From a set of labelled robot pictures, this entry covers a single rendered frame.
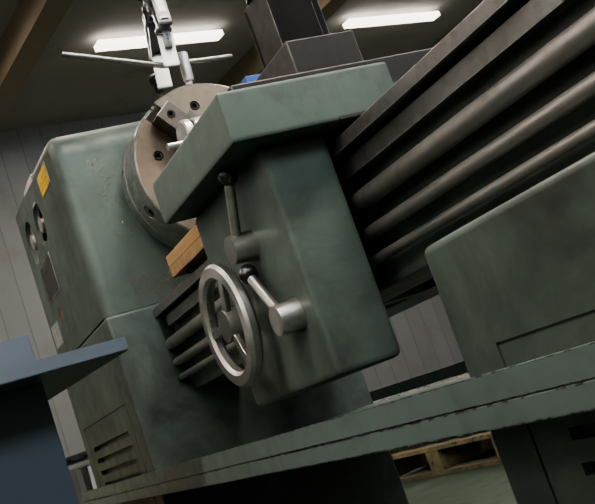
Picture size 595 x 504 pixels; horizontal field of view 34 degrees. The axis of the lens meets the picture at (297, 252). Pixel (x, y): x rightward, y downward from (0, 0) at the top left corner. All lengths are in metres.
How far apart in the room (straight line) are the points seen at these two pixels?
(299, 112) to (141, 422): 0.96
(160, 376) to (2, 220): 7.75
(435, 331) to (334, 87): 10.43
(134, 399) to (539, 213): 1.27
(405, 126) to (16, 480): 0.70
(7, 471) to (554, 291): 0.84
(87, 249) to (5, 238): 7.62
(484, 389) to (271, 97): 0.46
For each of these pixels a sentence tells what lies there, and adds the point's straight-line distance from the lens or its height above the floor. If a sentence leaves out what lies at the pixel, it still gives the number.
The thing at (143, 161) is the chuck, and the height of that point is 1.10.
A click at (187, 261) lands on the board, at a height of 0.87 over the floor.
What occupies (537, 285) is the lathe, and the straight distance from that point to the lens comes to 0.76.
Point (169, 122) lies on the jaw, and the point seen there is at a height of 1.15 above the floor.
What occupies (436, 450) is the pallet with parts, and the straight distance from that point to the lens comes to 5.34.
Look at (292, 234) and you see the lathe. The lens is 1.07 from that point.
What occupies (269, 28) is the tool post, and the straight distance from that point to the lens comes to 1.34.
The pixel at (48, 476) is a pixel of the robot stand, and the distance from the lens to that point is 1.39.
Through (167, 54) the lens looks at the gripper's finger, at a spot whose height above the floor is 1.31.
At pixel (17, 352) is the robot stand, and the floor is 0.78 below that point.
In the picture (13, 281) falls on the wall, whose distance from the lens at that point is 9.46.
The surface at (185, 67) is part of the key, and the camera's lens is 2.00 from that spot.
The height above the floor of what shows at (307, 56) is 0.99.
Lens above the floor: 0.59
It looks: 8 degrees up
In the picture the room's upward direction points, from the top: 19 degrees counter-clockwise
